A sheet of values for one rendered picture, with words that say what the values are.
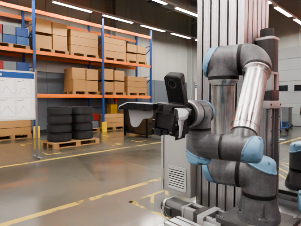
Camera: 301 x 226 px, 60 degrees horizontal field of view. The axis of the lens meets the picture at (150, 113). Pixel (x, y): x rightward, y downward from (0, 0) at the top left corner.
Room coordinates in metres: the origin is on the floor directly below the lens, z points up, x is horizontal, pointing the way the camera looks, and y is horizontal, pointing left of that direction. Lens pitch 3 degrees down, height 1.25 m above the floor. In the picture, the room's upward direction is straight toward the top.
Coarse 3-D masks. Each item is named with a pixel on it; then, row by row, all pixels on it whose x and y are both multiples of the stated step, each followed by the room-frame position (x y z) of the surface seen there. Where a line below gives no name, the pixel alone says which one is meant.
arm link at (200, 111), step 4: (188, 100) 0.72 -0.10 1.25; (192, 100) 0.74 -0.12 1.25; (196, 104) 0.71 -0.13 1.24; (200, 104) 0.74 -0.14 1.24; (196, 108) 0.70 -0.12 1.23; (200, 108) 0.72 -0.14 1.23; (200, 112) 0.71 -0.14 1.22; (200, 116) 0.71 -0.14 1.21; (196, 120) 0.70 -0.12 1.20; (200, 120) 0.72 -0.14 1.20; (196, 124) 0.72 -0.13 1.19
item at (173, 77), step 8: (176, 72) 0.64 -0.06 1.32; (168, 80) 0.63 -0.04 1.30; (176, 80) 0.62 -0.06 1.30; (184, 80) 0.64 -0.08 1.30; (168, 88) 0.65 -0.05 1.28; (176, 88) 0.64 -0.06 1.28; (184, 88) 0.64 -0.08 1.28; (168, 96) 0.67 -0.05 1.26; (176, 96) 0.65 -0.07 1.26; (184, 96) 0.65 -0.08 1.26; (184, 104) 0.66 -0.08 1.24
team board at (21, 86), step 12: (0, 72) 5.22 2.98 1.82; (12, 72) 5.37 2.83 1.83; (24, 72) 5.53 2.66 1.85; (36, 72) 5.69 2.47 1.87; (0, 84) 5.22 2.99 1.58; (12, 84) 5.36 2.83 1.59; (24, 84) 5.52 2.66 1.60; (36, 84) 5.69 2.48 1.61; (0, 96) 5.21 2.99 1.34; (12, 96) 5.36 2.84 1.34; (24, 96) 5.52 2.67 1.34; (36, 96) 5.69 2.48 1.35; (0, 108) 5.21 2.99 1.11; (12, 108) 5.36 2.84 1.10; (24, 108) 5.52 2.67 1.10; (36, 108) 5.69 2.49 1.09; (0, 120) 5.21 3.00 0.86; (12, 120) 5.35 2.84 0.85; (36, 120) 5.68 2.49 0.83; (36, 132) 5.68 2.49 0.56; (36, 144) 5.67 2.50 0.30; (36, 156) 5.68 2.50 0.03
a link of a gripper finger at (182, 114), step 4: (176, 108) 0.59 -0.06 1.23; (180, 108) 0.60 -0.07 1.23; (176, 112) 0.55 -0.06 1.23; (180, 112) 0.52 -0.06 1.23; (184, 112) 0.54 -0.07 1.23; (188, 112) 0.55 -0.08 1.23; (176, 116) 0.53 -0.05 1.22; (180, 116) 0.51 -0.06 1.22; (184, 116) 0.52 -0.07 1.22; (180, 120) 0.51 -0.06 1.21; (184, 120) 0.54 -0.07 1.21; (180, 124) 0.56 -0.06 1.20; (180, 128) 0.55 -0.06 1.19; (180, 132) 0.55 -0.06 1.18; (180, 136) 0.55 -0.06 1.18
